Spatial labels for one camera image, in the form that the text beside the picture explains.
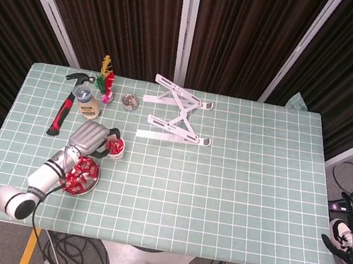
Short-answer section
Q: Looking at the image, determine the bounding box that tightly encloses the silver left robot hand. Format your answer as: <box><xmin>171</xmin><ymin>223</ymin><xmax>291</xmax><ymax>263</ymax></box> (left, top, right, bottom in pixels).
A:
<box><xmin>66</xmin><ymin>117</ymin><xmax>123</xmax><ymax>162</ymax></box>

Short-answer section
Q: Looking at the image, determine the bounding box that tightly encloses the white paper cup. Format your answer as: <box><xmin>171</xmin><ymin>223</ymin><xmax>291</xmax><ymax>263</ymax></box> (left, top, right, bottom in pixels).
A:
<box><xmin>104</xmin><ymin>135</ymin><xmax>127</xmax><ymax>162</ymax></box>

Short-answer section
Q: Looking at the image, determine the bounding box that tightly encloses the round metal plate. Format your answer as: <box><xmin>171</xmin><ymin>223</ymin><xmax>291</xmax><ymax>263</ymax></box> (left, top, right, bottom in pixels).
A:
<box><xmin>61</xmin><ymin>153</ymin><xmax>104</xmax><ymax>199</ymax></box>

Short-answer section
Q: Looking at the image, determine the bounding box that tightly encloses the beige dressing bottle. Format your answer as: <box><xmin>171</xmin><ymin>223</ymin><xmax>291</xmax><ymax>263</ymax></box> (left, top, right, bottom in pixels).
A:
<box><xmin>67</xmin><ymin>82</ymin><xmax>106</xmax><ymax>122</ymax></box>

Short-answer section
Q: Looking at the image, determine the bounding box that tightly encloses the black white sneaker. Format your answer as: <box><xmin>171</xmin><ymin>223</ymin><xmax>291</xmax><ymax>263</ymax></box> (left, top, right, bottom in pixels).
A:
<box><xmin>326</xmin><ymin>217</ymin><xmax>353</xmax><ymax>253</ymax></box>

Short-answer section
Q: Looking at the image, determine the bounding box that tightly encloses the red black claw hammer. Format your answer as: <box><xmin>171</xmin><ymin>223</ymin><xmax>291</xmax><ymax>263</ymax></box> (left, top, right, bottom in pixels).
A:
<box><xmin>45</xmin><ymin>68</ymin><xmax>98</xmax><ymax>143</ymax></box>

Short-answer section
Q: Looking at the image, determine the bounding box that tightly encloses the colourful toy figure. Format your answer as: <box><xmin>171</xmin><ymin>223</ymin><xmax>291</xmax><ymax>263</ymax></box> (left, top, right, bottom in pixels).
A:
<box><xmin>91</xmin><ymin>53</ymin><xmax>121</xmax><ymax>106</ymax></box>

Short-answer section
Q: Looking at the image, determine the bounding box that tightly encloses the black power strip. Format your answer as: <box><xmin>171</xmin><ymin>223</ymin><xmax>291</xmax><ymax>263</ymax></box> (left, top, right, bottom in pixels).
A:
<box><xmin>326</xmin><ymin>199</ymin><xmax>353</xmax><ymax>214</ymax></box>

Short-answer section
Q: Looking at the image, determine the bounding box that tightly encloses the white folding laptop stand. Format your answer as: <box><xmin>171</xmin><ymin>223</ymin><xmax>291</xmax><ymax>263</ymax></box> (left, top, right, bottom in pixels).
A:
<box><xmin>135</xmin><ymin>71</ymin><xmax>222</xmax><ymax>152</ymax></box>

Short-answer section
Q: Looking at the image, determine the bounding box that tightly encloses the yellow floor tape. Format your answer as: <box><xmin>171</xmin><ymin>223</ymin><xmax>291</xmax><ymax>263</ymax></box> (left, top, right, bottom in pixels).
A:
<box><xmin>18</xmin><ymin>225</ymin><xmax>43</xmax><ymax>264</ymax></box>

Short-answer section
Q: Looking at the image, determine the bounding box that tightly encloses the green checked tablecloth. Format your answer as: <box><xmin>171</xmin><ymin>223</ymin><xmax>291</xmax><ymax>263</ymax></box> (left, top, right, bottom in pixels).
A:
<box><xmin>0</xmin><ymin>39</ymin><xmax>353</xmax><ymax>264</ymax></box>

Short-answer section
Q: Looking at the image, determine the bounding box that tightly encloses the white partition post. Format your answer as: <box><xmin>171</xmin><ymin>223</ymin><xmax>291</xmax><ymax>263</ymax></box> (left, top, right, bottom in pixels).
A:
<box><xmin>257</xmin><ymin>0</ymin><xmax>344</xmax><ymax>114</ymax></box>
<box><xmin>167</xmin><ymin>0</ymin><xmax>201</xmax><ymax>86</ymax></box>
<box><xmin>0</xmin><ymin>0</ymin><xmax>93</xmax><ymax>70</ymax></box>

